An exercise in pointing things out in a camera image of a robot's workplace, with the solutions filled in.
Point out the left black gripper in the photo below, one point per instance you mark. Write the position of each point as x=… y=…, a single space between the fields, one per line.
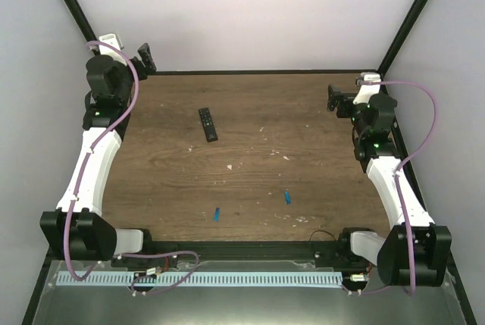
x=144 y=54

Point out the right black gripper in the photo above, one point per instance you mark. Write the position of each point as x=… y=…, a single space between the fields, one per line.
x=336 y=98

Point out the black remote control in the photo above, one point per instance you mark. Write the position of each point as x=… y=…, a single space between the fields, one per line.
x=208 y=125

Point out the blue battery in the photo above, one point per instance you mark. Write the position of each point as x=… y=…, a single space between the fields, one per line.
x=287 y=197
x=217 y=214

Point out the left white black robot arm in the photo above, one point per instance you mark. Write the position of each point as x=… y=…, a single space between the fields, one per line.
x=76 y=228

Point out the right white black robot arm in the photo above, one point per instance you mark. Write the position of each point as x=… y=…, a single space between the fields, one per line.
x=416 y=250

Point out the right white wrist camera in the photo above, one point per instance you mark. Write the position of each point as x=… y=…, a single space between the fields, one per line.
x=369 y=85

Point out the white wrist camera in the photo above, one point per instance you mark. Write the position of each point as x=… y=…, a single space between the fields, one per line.
x=369 y=85
x=111 y=39

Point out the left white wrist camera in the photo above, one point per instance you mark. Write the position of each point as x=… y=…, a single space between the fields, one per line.
x=111 y=39

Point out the black aluminium frame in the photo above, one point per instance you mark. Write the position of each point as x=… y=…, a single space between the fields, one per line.
x=270 y=250

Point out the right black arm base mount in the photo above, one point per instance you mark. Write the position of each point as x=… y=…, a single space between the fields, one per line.
x=341 y=253

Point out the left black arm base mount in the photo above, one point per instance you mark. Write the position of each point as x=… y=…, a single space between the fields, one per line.
x=148 y=250

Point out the light blue slotted cable duct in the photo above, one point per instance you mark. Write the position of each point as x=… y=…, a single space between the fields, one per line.
x=208 y=279

